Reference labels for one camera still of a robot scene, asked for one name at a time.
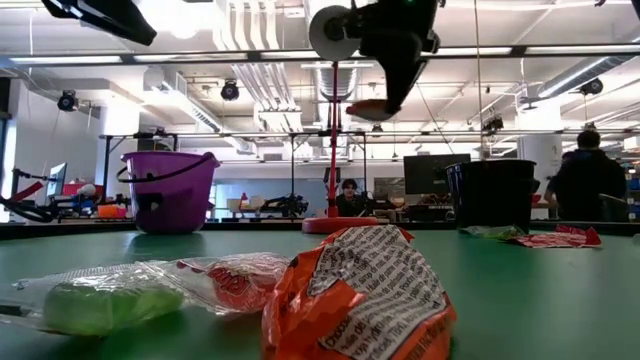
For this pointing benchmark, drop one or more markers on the flat red Skittles pack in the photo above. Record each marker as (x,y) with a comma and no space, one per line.
(550,241)

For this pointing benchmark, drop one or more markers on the person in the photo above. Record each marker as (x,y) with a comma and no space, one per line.
(347,202)
(585,185)

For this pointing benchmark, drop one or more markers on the red candy clear wrapper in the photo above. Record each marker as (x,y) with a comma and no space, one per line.
(235,287)

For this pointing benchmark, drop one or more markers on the red desk lamp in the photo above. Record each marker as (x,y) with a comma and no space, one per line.
(333,150)

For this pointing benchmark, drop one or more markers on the small desk monitor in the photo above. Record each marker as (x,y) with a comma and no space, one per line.
(57,180)

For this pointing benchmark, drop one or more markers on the orange box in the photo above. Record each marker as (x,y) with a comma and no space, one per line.
(112,212)

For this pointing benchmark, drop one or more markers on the black ceiling-hung camera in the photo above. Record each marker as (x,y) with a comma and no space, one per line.
(230,91)
(592,87)
(494,125)
(68,101)

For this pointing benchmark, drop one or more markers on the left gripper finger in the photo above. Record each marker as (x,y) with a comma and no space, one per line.
(125,22)

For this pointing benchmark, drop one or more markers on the white plush toy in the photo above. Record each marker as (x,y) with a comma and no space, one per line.
(87,190)

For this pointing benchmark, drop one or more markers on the orange candy pack white label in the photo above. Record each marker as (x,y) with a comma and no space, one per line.
(300,325)

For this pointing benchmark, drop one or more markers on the green candy clear wrapper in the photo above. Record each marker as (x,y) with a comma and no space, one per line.
(110,310)

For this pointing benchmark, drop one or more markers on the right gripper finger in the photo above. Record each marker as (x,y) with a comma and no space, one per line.
(390,75)
(407,80)

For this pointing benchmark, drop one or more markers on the black computer monitor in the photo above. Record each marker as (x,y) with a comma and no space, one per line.
(430,175)

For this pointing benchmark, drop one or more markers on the black plastic bucket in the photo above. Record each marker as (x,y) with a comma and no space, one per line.
(492,195)

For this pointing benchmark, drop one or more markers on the purple plastic bucket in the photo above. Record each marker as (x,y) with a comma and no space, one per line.
(175,205)

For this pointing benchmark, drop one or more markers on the green table mat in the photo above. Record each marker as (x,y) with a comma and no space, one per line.
(525,300)

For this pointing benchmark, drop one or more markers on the background black robot arm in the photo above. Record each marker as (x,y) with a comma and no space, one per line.
(287,206)

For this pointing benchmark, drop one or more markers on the red bar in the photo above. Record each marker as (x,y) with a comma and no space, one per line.
(27,191)

